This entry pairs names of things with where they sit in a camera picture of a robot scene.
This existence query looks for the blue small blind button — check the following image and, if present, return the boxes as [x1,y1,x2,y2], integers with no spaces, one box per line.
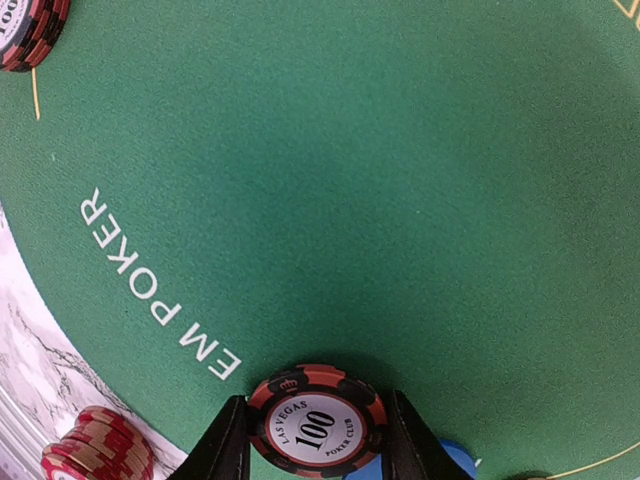
[344,438,481,480]

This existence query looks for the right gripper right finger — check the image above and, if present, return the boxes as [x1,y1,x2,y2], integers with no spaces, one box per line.
[383,390,470,480]

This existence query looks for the red yellow 5 chip stack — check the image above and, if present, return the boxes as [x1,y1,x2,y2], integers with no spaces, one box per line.
[41,406,154,480]

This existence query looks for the round green poker mat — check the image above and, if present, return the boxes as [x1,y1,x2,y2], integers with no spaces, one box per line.
[1,1,639,479]

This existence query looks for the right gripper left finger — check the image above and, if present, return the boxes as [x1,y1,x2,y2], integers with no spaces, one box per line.
[168,395,250,480]

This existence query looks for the black 100 chips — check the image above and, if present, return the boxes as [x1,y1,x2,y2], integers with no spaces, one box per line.
[0,0,71,73]
[248,364,388,479]

